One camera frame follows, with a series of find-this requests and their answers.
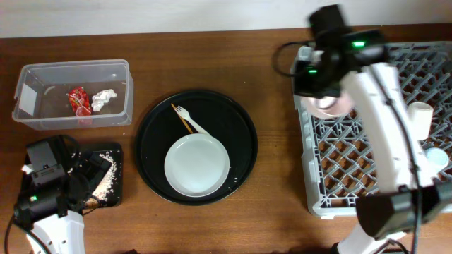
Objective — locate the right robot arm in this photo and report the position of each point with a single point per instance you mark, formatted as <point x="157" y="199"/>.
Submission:
<point x="340" y="71"/>

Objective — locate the white cup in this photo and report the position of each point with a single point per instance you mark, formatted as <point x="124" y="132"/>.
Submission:
<point x="420" y="115"/>

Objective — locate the rice and pasta leftovers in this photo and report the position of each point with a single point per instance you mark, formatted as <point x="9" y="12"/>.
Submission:
<point x="105" y="188"/>

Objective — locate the clear plastic bin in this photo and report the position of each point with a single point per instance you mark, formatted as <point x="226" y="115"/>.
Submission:
<point x="42" y="94"/>

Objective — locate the light blue cup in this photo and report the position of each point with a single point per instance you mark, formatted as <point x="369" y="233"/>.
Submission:
<point x="437" y="158"/>

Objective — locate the grey dishwasher rack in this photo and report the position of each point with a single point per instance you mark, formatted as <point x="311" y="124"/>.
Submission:
<point x="337" y="159"/>

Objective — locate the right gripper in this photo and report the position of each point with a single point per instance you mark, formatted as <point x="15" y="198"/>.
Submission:
<point x="301" y="86"/>

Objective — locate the white napkin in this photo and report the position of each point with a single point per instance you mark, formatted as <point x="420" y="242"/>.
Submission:
<point x="102" y="98"/>

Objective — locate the white bowl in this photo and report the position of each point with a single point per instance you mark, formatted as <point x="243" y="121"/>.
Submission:
<point x="328" y="107"/>

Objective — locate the red snack wrapper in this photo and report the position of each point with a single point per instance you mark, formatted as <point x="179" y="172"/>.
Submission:
<point x="79" y="102"/>

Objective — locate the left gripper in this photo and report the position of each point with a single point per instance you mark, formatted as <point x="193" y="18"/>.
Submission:
<point x="95" y="168"/>

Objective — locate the white plastic fork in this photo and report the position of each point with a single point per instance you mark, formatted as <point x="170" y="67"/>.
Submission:
<point x="186" y="116"/>

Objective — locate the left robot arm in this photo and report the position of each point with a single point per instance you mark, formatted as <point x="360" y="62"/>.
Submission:
<point x="51" y="232"/>

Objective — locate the black rectangular tray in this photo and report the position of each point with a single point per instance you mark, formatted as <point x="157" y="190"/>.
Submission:
<point x="114" y="197"/>

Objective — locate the round black serving tray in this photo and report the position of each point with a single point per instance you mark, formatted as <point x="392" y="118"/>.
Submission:
<point x="221" y="116"/>

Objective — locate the wooden chopstick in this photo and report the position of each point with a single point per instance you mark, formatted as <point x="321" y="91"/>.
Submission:
<point x="183" y="120"/>

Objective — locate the grey plate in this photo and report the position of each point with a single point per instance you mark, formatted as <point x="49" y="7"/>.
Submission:
<point x="197" y="165"/>

